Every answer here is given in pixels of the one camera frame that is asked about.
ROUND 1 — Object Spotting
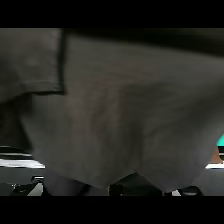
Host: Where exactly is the grey T-shirt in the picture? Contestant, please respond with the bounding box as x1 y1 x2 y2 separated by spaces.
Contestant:
0 27 224 197

